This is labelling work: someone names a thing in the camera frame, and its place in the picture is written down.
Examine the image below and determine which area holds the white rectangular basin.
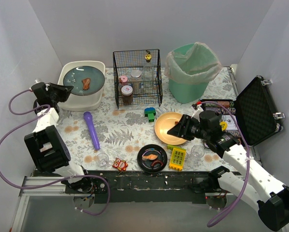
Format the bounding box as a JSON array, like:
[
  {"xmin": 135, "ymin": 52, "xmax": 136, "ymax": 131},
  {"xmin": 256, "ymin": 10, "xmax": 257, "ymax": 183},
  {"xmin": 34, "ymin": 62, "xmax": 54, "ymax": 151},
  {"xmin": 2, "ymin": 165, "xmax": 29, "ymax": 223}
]
[{"xmin": 58, "ymin": 60, "xmax": 105, "ymax": 112}]

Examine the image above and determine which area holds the blue ceramic plate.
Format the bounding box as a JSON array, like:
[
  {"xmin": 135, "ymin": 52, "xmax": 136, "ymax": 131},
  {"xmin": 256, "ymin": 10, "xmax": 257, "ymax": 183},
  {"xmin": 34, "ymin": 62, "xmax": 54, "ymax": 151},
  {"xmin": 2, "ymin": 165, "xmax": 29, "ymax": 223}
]
[{"xmin": 63, "ymin": 66, "xmax": 105, "ymax": 96}]

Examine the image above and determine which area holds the red chip stack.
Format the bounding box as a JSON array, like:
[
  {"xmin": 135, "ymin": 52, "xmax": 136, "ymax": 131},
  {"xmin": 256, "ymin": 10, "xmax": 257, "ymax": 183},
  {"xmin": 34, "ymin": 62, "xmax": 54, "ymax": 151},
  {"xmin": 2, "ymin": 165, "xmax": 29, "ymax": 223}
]
[{"xmin": 205, "ymin": 101, "xmax": 234, "ymax": 108}]

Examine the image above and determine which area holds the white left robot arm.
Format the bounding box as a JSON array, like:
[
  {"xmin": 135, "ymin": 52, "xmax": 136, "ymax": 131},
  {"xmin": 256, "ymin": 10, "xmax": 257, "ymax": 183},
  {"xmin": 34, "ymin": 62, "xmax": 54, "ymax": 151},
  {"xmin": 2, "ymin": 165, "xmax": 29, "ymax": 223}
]
[{"xmin": 24, "ymin": 82, "xmax": 93, "ymax": 193}]

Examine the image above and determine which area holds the brown meat slice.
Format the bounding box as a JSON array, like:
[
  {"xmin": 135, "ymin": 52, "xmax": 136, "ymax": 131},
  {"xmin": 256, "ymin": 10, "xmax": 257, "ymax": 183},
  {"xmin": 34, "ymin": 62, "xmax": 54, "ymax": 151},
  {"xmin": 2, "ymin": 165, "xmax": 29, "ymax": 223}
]
[{"xmin": 82, "ymin": 78, "xmax": 91, "ymax": 91}]

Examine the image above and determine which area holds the red owl toy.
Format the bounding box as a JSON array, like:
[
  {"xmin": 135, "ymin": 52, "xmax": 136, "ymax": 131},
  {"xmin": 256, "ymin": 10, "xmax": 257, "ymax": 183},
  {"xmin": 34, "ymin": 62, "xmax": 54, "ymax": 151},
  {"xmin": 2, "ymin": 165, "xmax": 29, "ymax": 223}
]
[{"xmin": 112, "ymin": 158, "xmax": 128, "ymax": 172}]

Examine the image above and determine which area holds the yellow plate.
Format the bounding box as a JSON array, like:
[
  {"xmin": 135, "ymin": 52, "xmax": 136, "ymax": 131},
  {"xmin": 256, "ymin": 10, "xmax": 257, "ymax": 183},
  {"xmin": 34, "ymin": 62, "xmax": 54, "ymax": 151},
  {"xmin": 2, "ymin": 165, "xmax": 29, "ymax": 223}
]
[{"xmin": 155, "ymin": 112, "xmax": 186, "ymax": 145}]

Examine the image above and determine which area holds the silver lid pepper jar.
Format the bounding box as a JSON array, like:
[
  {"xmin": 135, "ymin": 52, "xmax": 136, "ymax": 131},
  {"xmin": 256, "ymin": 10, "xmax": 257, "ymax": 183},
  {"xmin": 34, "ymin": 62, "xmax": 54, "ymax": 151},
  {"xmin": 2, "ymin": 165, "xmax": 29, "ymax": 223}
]
[{"xmin": 130, "ymin": 69, "xmax": 143, "ymax": 93}]

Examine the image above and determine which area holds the clear glass cup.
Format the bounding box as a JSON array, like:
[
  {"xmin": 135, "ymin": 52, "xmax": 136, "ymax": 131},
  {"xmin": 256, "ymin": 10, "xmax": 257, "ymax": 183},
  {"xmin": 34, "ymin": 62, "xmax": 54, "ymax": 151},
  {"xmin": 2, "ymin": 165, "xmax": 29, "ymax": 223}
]
[
  {"xmin": 96, "ymin": 153, "xmax": 109, "ymax": 168},
  {"xmin": 191, "ymin": 145, "xmax": 204, "ymax": 160}
]

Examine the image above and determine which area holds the clear glass bottle gold cap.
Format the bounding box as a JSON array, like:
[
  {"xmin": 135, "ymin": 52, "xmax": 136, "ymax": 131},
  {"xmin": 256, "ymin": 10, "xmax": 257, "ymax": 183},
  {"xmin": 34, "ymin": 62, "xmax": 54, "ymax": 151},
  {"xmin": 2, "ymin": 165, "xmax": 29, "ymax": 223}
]
[{"xmin": 143, "ymin": 50, "xmax": 155, "ymax": 91}]

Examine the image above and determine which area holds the right clear glass cup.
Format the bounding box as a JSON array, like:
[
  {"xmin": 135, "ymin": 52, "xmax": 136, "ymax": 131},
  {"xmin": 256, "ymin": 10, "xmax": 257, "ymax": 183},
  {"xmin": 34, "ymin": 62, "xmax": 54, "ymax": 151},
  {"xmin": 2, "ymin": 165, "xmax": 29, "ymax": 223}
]
[{"xmin": 191, "ymin": 145, "xmax": 204, "ymax": 160}]

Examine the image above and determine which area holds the deck of playing cards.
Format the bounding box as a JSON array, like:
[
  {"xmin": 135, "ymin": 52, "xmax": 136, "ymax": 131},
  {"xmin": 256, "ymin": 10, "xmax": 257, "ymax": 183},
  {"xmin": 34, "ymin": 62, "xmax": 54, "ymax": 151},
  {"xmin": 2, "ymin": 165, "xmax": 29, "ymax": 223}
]
[{"xmin": 222, "ymin": 115, "xmax": 238, "ymax": 131}]

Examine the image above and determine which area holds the green trash bin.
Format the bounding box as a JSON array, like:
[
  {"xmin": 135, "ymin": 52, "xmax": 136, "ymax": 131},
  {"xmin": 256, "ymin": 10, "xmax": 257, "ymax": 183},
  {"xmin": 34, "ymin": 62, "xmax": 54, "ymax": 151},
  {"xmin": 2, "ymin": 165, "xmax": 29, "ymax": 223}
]
[{"xmin": 168, "ymin": 43, "xmax": 220, "ymax": 104}]

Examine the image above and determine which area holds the left clear glass cup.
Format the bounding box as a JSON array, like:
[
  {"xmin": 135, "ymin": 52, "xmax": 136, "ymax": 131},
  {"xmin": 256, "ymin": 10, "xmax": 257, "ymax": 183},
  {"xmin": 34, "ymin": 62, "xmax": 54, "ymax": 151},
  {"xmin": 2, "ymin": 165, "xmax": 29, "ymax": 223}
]
[{"xmin": 96, "ymin": 153, "xmax": 109, "ymax": 168}]

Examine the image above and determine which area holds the black poker chip case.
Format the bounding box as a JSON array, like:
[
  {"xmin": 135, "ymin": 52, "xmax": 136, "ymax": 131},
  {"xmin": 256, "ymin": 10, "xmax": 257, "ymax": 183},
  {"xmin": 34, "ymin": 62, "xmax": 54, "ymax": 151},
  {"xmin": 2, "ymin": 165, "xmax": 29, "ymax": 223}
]
[{"xmin": 201, "ymin": 75, "xmax": 283, "ymax": 146}]

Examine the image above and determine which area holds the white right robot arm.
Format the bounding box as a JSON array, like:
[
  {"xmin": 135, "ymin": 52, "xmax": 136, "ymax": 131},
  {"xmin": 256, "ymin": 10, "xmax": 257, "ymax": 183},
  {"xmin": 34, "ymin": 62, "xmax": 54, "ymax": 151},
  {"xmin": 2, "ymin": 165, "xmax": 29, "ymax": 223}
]
[{"xmin": 167, "ymin": 111, "xmax": 289, "ymax": 232}]

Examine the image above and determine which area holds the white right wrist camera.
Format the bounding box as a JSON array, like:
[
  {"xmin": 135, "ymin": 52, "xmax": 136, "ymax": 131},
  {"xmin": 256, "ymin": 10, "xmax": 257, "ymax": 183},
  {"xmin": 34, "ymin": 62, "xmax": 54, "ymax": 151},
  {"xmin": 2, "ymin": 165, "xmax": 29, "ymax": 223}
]
[{"xmin": 191, "ymin": 101, "xmax": 203, "ymax": 121}]

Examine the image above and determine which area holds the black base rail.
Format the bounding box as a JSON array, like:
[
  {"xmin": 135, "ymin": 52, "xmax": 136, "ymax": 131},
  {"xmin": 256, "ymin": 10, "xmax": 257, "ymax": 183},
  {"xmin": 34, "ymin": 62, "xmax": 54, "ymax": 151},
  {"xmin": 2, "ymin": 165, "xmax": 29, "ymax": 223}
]
[{"xmin": 64, "ymin": 170, "xmax": 234, "ymax": 204}]

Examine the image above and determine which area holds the dark red sausage piece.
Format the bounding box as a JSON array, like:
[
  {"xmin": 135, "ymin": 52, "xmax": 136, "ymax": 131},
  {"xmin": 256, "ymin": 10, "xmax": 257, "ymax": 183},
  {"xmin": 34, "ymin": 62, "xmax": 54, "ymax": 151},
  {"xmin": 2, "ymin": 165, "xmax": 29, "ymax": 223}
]
[{"xmin": 151, "ymin": 160, "xmax": 164, "ymax": 168}]

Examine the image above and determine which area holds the brown sauce jar white lid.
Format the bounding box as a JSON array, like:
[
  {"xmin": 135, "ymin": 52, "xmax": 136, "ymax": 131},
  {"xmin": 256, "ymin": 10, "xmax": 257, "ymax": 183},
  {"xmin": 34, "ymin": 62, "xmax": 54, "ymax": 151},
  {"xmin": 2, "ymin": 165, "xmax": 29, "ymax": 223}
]
[{"xmin": 121, "ymin": 85, "xmax": 133, "ymax": 104}]

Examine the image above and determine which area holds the black wire basket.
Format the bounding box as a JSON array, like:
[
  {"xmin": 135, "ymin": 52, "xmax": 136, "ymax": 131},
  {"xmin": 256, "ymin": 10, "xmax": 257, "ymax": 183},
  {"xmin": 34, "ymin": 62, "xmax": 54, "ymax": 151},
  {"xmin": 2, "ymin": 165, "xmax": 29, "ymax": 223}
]
[{"xmin": 113, "ymin": 49, "xmax": 163, "ymax": 108}]

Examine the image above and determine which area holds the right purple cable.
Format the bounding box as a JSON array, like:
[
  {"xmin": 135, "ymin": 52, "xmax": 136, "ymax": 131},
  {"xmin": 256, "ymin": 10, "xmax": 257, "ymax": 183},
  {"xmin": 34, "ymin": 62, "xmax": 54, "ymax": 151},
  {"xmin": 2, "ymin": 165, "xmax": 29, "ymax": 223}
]
[{"xmin": 200, "ymin": 101, "xmax": 252, "ymax": 228}]

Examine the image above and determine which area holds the clear plastic bin liner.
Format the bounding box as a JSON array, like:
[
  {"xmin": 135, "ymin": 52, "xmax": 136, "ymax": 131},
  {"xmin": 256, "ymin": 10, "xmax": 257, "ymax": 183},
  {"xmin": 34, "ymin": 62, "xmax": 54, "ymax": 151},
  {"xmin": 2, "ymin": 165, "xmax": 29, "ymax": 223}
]
[{"xmin": 164, "ymin": 42, "xmax": 222, "ymax": 85}]

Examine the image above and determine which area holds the purple toy piece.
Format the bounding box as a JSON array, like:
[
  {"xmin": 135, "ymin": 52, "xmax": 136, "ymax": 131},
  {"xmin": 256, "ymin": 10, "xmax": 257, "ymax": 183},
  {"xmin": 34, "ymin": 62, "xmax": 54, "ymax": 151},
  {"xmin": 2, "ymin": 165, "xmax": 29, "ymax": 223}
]
[{"xmin": 84, "ymin": 112, "xmax": 100, "ymax": 150}]

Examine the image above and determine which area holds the green blue toy block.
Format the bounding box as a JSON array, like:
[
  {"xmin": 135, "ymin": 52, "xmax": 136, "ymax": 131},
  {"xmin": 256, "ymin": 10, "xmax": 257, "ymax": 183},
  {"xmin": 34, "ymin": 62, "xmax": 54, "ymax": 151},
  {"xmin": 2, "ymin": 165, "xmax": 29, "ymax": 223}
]
[{"xmin": 144, "ymin": 107, "xmax": 156, "ymax": 122}]

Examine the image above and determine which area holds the small black plate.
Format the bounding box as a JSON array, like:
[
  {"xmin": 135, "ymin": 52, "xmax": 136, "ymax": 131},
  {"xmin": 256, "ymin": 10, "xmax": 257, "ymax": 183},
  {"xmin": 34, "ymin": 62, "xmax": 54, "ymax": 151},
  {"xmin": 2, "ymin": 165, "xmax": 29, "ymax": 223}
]
[{"xmin": 137, "ymin": 144, "xmax": 168, "ymax": 174}]

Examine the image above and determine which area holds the pink lid toothpick jar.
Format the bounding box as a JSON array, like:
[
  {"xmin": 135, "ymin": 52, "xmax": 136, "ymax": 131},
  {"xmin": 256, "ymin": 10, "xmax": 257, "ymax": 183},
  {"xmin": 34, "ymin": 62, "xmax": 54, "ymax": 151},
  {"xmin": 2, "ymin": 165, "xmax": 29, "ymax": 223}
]
[{"xmin": 119, "ymin": 75, "xmax": 129, "ymax": 86}]

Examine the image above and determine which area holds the yellow big blind button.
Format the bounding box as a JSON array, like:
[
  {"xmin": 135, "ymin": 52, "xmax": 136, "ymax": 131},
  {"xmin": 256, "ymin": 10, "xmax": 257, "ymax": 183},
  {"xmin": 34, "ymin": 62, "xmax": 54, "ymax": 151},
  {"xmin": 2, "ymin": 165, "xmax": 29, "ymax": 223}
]
[{"xmin": 220, "ymin": 121, "xmax": 228, "ymax": 131}]

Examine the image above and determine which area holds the yellow green toy window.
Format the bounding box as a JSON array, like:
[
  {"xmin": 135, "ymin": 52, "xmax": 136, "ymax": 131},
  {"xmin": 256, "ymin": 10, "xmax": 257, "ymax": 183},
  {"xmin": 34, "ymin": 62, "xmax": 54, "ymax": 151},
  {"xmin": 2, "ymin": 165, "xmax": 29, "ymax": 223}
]
[{"xmin": 167, "ymin": 145, "xmax": 186, "ymax": 172}]

